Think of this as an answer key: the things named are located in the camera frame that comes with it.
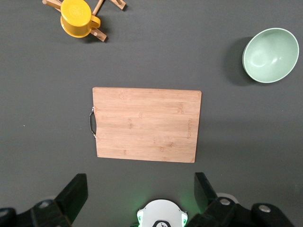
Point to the pale green bowl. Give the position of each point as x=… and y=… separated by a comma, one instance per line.
x=270, y=56

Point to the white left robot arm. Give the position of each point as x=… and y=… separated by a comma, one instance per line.
x=161, y=211

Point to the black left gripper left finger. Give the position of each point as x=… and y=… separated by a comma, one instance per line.
x=68, y=198

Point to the wooden cutting board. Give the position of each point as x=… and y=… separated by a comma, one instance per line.
x=146, y=125

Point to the yellow mug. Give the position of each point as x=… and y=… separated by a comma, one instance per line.
x=75, y=16

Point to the wooden mug rack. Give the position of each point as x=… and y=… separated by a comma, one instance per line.
x=100, y=35

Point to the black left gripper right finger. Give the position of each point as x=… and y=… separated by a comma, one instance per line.
x=208, y=203

